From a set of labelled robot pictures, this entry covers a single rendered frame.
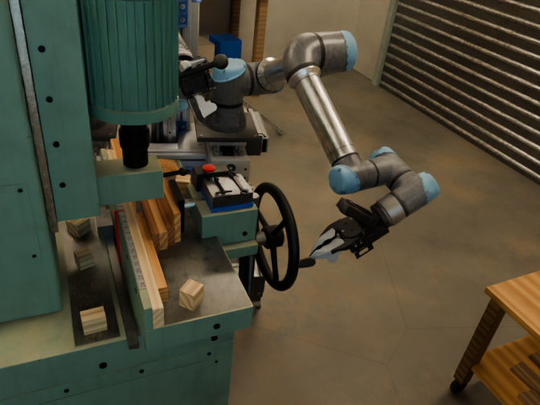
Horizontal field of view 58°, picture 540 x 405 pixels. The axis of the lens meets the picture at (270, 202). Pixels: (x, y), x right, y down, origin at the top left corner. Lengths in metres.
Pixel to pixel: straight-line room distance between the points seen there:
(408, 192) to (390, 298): 1.23
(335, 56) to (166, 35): 0.65
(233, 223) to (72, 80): 0.47
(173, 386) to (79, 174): 0.54
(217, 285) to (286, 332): 1.17
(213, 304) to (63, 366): 0.32
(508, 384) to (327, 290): 0.84
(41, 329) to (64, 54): 0.54
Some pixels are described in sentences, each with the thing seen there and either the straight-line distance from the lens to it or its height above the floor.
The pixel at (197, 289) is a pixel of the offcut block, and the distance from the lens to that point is 0.95.
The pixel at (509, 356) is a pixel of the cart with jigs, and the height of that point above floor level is 0.18.
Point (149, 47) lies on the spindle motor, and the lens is 0.89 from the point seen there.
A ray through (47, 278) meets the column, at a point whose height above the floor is 0.90.
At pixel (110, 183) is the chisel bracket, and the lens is 1.04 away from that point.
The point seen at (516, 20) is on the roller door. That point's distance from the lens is 3.95.
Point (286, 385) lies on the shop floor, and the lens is 1.99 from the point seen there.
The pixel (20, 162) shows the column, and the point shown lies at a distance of 0.92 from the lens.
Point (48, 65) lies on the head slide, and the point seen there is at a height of 1.31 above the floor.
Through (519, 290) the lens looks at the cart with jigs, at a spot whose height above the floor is 0.53.
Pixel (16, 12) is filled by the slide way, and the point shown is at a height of 1.39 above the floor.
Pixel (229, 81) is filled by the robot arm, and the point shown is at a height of 1.00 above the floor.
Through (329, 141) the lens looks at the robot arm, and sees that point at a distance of 1.26.
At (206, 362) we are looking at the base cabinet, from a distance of 1.19.
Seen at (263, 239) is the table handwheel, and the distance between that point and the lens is 1.27.
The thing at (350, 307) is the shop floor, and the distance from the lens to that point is 2.33.
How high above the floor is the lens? 1.60
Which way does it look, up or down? 34 degrees down
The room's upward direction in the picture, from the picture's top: 7 degrees clockwise
